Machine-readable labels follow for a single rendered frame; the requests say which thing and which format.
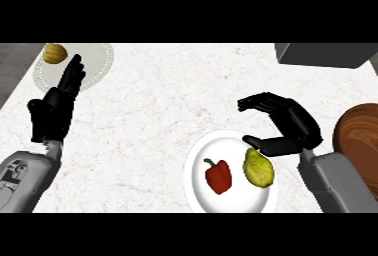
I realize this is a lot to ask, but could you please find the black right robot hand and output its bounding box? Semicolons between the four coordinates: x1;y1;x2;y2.
236;92;325;158

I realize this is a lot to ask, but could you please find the pale beaded-rim plate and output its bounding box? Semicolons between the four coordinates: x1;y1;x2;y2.
31;43;115;95

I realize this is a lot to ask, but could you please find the red bell pepper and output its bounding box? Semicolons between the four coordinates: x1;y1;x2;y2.
202;158;233;196

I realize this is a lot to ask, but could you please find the white round plate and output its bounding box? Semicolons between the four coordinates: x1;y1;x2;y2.
183;129;280;214

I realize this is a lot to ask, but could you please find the round yellow-brown fruit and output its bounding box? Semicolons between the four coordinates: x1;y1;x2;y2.
41;43;69;65

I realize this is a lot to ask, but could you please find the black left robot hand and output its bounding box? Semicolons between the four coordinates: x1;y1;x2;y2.
26;53;87;144

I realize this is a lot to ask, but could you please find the brown wooden bowl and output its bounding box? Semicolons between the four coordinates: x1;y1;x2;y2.
332;102;378;201

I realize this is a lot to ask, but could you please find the dark grey box appliance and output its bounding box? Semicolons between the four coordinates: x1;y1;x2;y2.
273;43;378;70

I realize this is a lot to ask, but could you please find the yellow-green pear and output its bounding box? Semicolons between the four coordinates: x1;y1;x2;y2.
242;147;276;189

